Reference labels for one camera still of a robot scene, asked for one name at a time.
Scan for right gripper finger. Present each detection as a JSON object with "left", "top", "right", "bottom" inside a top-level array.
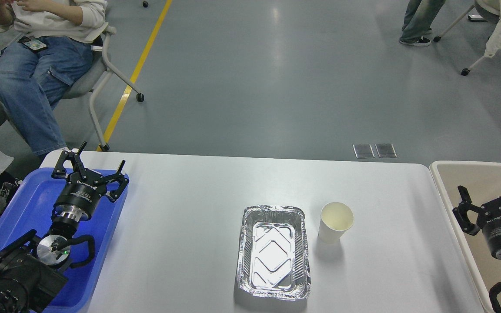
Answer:
[{"left": 452, "top": 186, "right": 488, "bottom": 236}]

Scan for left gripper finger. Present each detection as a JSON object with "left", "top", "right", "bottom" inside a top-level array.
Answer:
[
  {"left": 101, "top": 160, "right": 129, "bottom": 203},
  {"left": 51, "top": 141, "right": 88, "bottom": 180}
]

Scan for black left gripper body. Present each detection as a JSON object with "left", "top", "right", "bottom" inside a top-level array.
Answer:
[{"left": 53, "top": 169, "right": 110, "bottom": 222}]

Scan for white paper cup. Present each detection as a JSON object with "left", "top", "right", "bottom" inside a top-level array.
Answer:
[{"left": 318, "top": 202, "right": 354, "bottom": 243}]

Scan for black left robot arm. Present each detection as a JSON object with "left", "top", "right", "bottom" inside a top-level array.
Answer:
[{"left": 0, "top": 151, "right": 130, "bottom": 313}]

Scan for beige plastic bin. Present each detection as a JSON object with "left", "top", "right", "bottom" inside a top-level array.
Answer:
[{"left": 430, "top": 161, "right": 501, "bottom": 313}]

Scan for blue plastic tray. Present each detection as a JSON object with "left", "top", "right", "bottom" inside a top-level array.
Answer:
[{"left": 0, "top": 168, "right": 128, "bottom": 313}]

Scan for right metal floor plate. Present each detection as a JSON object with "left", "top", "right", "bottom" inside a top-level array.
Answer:
[{"left": 374, "top": 143, "right": 398, "bottom": 158}]

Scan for metal floor plate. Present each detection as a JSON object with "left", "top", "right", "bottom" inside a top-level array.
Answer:
[
  {"left": 374, "top": 143, "right": 398, "bottom": 158},
  {"left": 353, "top": 144, "right": 375, "bottom": 159}
]

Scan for seated person in jeans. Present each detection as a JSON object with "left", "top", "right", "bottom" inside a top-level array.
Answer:
[{"left": 0, "top": 0, "right": 106, "bottom": 158}]

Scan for grey office chair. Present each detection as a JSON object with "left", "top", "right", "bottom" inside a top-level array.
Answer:
[{"left": 0, "top": 25, "right": 145, "bottom": 152}]

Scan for left metal floor plate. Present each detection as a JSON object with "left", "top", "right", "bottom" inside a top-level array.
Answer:
[{"left": 353, "top": 144, "right": 375, "bottom": 159}]

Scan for chair with white jacket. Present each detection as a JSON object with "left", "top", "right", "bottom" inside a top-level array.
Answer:
[{"left": 433, "top": 0, "right": 501, "bottom": 77}]

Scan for aluminium foil tray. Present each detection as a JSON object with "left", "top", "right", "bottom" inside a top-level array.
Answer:
[{"left": 235, "top": 205, "right": 311, "bottom": 301}]

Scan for walking person grey trousers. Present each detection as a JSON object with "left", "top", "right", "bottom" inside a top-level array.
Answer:
[{"left": 398, "top": 0, "right": 446, "bottom": 47}]

